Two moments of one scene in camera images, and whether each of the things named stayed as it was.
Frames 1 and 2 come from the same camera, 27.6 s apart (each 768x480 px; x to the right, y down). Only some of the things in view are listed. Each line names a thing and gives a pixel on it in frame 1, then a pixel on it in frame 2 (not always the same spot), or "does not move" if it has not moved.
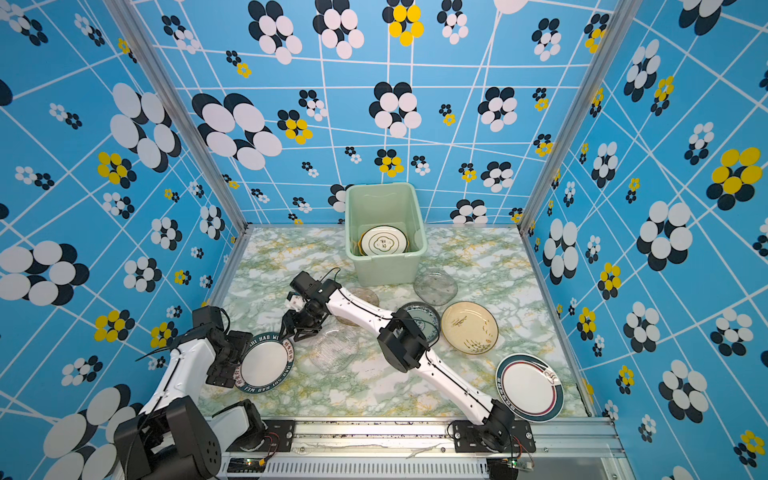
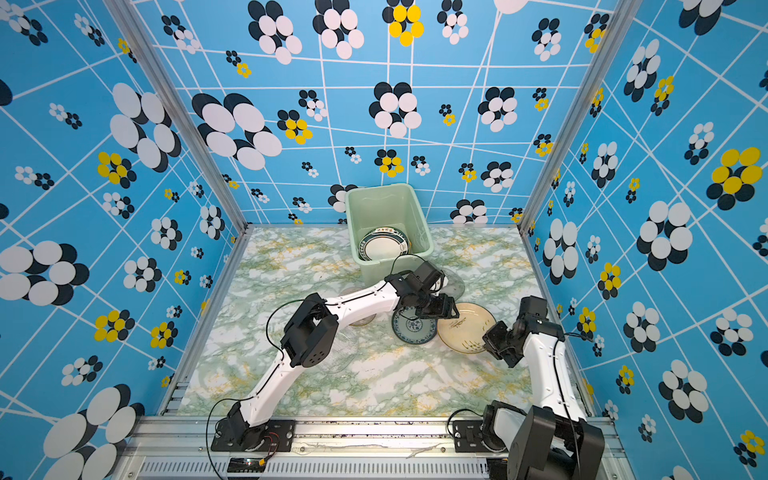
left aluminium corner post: [131, 18] does not move
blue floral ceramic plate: [425, 319] does not move
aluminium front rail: [568, 449] does not move
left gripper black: [222, 377] → [444, 309]
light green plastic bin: [384, 232] does not move
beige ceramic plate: [469, 327] does not move
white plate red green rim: [529, 387] → [383, 242]
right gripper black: [292, 323] → [493, 341]
